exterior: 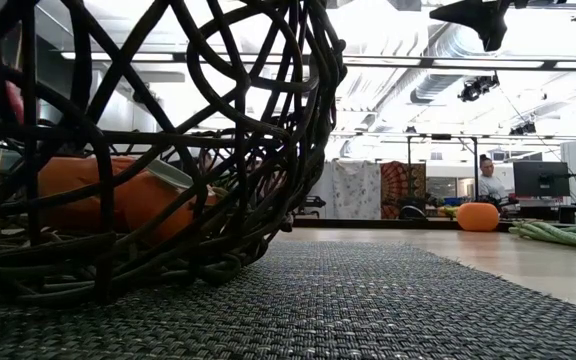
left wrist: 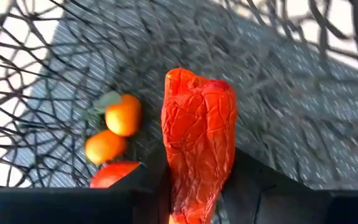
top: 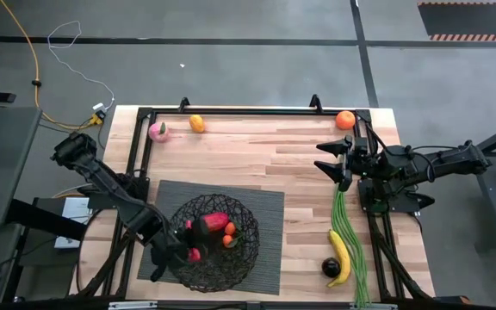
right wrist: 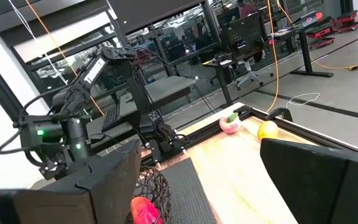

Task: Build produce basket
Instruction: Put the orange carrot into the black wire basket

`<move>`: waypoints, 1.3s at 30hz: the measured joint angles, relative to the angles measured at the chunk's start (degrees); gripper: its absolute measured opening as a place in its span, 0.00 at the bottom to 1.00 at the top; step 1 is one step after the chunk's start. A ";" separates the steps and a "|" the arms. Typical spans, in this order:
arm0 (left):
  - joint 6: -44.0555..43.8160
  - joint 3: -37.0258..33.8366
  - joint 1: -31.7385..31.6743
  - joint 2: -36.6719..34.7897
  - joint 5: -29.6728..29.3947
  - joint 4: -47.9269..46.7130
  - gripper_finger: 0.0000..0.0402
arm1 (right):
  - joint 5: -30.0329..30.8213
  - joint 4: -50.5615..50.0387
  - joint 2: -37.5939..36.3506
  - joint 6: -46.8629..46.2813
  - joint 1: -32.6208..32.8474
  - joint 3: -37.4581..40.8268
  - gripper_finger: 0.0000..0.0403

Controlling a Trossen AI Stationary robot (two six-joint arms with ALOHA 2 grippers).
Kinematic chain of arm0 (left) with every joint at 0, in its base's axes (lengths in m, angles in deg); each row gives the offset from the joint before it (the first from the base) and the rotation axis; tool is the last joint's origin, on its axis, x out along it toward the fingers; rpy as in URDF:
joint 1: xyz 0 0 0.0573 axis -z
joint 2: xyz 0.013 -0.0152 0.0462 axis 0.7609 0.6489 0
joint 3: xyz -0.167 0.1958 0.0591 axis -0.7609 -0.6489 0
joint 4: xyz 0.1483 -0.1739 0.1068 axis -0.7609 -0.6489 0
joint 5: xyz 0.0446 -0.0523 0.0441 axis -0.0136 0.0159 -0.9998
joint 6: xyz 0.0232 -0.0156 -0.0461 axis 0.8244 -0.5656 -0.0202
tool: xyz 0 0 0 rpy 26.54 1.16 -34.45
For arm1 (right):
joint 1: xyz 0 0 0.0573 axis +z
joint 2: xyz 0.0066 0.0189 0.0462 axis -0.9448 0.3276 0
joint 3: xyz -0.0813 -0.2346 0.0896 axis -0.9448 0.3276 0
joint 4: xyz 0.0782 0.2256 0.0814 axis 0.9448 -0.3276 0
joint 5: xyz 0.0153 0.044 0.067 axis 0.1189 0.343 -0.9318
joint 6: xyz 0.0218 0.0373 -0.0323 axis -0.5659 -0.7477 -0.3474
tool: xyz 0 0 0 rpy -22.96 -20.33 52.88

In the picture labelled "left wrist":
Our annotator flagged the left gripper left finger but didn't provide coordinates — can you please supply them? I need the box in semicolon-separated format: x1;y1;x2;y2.
109;146;172;224

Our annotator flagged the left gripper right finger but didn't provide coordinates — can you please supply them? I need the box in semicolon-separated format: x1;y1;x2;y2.
219;149;332;224

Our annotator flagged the grey woven placemat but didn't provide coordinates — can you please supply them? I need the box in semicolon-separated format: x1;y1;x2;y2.
4;0;358;190

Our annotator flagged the tangerine pair with green leaf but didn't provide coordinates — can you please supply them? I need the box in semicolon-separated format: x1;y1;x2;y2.
84;90;142;166

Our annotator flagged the red toy pepper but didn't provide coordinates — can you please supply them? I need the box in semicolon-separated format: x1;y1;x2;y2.
161;67;238;224

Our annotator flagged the dark woven wicker basket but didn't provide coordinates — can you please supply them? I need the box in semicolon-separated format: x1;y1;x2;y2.
0;0;358;191

